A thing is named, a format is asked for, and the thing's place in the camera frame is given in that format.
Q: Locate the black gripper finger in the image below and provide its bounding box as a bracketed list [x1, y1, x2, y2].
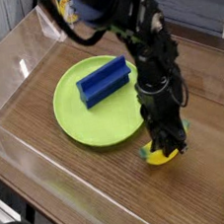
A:
[161, 129, 187, 157]
[148, 126, 163, 153]

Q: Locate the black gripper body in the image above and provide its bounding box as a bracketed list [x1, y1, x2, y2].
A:
[134, 78, 185, 137]

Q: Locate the yellow toy banana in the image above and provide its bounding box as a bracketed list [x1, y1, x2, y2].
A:
[134, 117, 195, 168]

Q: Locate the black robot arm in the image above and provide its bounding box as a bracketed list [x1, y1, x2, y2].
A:
[38, 0, 189, 157]

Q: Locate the green round plate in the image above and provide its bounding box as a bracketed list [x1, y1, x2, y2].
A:
[53, 55, 143, 147]

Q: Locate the blue plastic block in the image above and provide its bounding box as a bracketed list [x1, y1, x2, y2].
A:
[76, 56, 131, 109]

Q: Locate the yellow labelled tin can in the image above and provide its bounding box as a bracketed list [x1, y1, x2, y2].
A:
[55, 0, 79, 24]

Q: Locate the clear acrylic tray wall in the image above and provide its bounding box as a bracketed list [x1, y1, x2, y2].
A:
[0, 12, 224, 224]

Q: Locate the clear acrylic corner bracket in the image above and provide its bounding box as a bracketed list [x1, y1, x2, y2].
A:
[36, 6, 67, 42]

